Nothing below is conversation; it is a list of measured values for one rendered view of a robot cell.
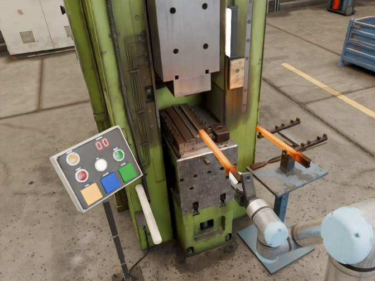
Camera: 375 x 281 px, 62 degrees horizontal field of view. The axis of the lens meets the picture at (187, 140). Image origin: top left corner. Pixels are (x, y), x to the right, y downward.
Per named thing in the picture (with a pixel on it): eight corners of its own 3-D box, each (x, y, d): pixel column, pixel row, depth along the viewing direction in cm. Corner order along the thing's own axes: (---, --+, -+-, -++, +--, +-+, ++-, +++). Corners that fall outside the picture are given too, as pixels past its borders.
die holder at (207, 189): (235, 199, 208) (238, 144, 183) (182, 216, 199) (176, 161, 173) (203, 152, 252) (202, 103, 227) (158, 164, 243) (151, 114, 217)
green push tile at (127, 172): (137, 175, 156) (131, 162, 154) (124, 182, 152) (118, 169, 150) (135, 175, 158) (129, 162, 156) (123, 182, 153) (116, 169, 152)
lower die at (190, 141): (211, 145, 184) (211, 132, 179) (179, 153, 179) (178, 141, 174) (187, 112, 217) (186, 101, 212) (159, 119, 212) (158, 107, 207)
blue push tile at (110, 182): (120, 185, 150) (113, 171, 149) (107, 193, 146) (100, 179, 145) (119, 185, 151) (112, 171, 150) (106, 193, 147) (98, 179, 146)
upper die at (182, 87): (211, 90, 164) (210, 73, 158) (174, 97, 159) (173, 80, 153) (183, 63, 197) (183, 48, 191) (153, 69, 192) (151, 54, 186)
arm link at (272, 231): (266, 252, 116) (269, 235, 110) (249, 226, 125) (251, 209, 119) (288, 243, 118) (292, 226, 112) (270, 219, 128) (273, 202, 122)
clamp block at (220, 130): (230, 140, 187) (230, 131, 183) (217, 143, 185) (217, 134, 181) (221, 130, 196) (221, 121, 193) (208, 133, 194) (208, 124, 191)
